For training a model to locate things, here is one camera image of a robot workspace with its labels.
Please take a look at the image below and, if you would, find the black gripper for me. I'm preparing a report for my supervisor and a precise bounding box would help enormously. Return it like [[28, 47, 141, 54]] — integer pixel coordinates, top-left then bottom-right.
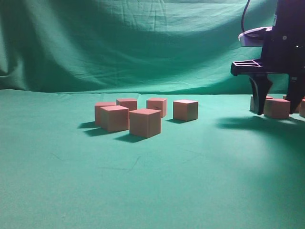
[[231, 0, 305, 115]]

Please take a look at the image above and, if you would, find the pink wooden cube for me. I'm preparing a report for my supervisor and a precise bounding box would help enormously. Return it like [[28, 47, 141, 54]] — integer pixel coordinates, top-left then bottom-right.
[[250, 95, 273, 113], [299, 99, 305, 118], [94, 102, 116, 126], [100, 105, 129, 132], [264, 99, 290, 119]]

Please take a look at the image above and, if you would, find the pink wooden cube placed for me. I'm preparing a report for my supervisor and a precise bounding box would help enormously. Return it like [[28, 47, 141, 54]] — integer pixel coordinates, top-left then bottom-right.
[[146, 98, 167, 118], [116, 98, 137, 111], [129, 108, 162, 138], [173, 99, 199, 121]]

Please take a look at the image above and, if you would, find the pink wooden cube rear column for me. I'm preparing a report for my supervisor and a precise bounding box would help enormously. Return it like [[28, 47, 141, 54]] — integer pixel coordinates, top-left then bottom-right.
[[282, 95, 305, 114]]

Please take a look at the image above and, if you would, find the green table cloth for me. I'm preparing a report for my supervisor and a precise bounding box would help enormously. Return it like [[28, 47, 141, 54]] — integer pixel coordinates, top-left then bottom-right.
[[0, 90, 305, 229]]

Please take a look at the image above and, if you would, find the green backdrop cloth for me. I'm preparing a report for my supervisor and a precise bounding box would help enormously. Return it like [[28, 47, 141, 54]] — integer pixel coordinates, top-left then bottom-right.
[[0, 0, 276, 94]]

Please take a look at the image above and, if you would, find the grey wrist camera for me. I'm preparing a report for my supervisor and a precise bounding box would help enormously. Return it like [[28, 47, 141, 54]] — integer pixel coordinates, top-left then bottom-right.
[[238, 26, 272, 47]]

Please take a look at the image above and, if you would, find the black cable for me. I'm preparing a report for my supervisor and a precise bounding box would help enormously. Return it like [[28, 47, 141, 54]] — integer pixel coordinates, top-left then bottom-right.
[[241, 0, 251, 33]]

